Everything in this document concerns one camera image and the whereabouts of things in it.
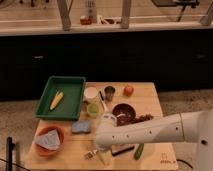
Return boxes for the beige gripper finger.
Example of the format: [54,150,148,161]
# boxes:
[98,151,112,165]

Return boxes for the silver fork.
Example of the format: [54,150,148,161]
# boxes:
[84,149,98,160]

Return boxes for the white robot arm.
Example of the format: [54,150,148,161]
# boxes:
[94,110,213,171]

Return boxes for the green plastic cup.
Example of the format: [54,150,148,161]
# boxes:
[87,103,99,118]

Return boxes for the small metal cup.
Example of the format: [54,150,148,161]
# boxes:
[104,86,115,101]

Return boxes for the green cucumber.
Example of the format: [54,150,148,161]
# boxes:
[134,143,144,160]

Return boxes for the blue sponge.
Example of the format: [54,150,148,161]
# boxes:
[71,120,91,134]

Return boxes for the dark brown bowl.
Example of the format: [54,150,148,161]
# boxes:
[112,103,136,126]

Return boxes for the grey folded cloth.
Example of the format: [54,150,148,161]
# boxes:
[35,130,60,150]

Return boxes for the orange bowl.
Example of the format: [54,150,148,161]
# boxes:
[34,125,65,157]

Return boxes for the red tomato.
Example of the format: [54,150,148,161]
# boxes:
[123,85,134,96]

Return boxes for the green plastic tray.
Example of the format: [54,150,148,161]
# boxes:
[35,76,86,121]

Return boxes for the yellow corn cob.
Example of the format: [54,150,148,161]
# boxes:
[50,91,64,110]

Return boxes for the red object on shelf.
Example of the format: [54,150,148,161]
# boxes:
[80,16,92,25]

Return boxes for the white bottle on shelf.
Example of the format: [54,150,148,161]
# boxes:
[85,0,97,23]

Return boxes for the black handled brush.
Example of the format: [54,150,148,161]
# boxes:
[99,91,108,112]

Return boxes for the black floor cable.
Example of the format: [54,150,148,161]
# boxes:
[175,158,196,171]

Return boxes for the black stand post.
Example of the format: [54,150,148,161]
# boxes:
[6,137,15,171]

